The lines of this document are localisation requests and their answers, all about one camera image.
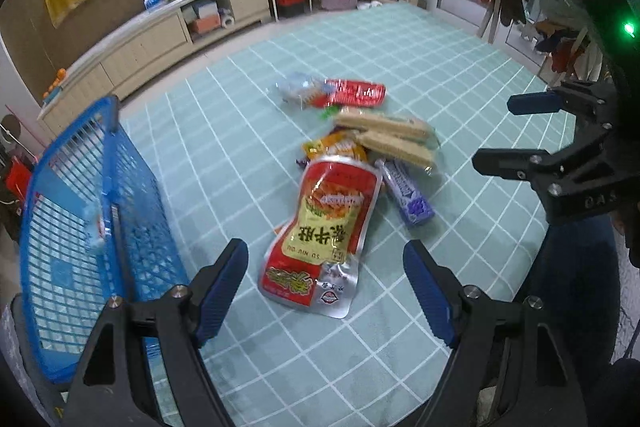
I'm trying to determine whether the tan wafer packet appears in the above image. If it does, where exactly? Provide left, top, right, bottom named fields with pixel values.
left=357, top=131, right=437, bottom=170
left=334, top=107, right=433, bottom=142

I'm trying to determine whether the blue plastic basket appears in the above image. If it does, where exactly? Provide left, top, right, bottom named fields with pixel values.
left=19, top=95, right=201, bottom=383

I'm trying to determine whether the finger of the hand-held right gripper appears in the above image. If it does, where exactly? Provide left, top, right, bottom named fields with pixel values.
left=471, top=126, right=620, bottom=200
left=506, top=80, right=616, bottom=131

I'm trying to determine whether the red and clear snack packet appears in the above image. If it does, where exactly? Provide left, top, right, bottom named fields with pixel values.
left=277, top=74, right=387, bottom=108

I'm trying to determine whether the teal checked mat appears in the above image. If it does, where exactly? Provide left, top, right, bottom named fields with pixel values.
left=120, top=2, right=591, bottom=427

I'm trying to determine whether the standing fan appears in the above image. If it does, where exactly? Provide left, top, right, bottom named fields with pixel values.
left=0, top=114, right=21, bottom=142

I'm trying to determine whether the purple snack packet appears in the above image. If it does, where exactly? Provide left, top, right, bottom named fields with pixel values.
left=375, top=158, right=435, bottom=228

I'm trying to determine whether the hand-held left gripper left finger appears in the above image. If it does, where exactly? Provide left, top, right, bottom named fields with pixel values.
left=60, top=238, right=249, bottom=427

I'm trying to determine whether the long cream cabinet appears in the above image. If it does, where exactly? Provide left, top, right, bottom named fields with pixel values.
left=37, top=0, right=273, bottom=138

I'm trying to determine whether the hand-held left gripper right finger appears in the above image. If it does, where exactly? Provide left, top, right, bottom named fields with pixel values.
left=402, top=239, right=586, bottom=427

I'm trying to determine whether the red bag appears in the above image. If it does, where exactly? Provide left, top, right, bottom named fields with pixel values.
left=2, top=157, right=33, bottom=202

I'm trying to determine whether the orange snack pouch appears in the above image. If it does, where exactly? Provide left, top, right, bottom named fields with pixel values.
left=302, top=130, right=371, bottom=165

